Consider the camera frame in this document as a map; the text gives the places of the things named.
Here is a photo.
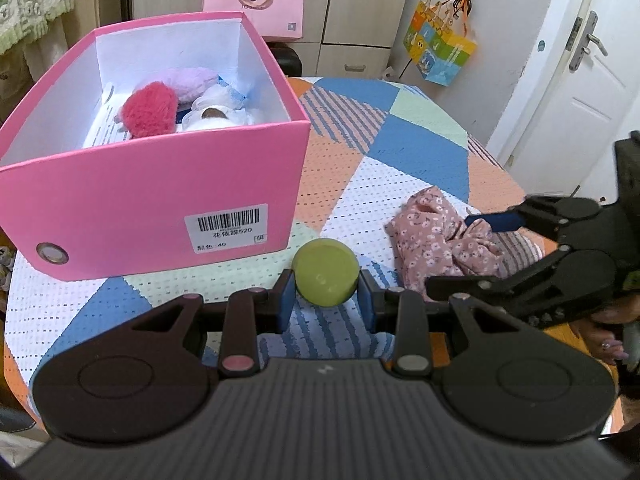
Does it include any green ball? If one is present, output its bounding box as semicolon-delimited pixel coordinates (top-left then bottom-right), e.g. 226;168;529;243
292;238;360;308

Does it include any pink floral scrunchie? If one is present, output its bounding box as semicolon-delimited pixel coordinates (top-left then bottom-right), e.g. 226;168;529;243
385;186;503;299

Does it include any pink storage box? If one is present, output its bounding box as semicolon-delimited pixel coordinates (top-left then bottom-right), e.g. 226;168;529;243
1;12;310;281

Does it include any white plush toy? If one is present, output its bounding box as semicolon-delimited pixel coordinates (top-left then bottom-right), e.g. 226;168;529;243
180;84;260;132

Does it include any pink fluffy pompom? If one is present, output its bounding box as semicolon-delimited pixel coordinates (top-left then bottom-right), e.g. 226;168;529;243
119;81;179;139

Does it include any purple plush toy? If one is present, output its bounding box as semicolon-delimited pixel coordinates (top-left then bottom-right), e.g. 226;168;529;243
134;67;218;105

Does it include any right hand with painted nails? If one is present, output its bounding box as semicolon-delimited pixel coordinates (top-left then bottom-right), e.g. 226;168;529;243
570;295;639;365

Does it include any white door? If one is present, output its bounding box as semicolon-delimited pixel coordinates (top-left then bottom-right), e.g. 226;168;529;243
487;0;639;202

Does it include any patchwork knitted table cloth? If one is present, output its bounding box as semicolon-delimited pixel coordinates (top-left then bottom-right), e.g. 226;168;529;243
3;78;524;408

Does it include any colourful gift bag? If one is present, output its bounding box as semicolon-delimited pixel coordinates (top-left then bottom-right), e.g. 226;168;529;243
402;0;477;87

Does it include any black suitcase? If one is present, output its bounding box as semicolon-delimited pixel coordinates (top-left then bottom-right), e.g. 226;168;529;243
267;41;303;77

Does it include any beige wardrobe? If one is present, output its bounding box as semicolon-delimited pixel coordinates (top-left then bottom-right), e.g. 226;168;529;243
129;0;418;82

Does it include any silver door handle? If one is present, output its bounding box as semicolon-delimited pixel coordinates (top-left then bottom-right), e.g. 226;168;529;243
568;10;608;73

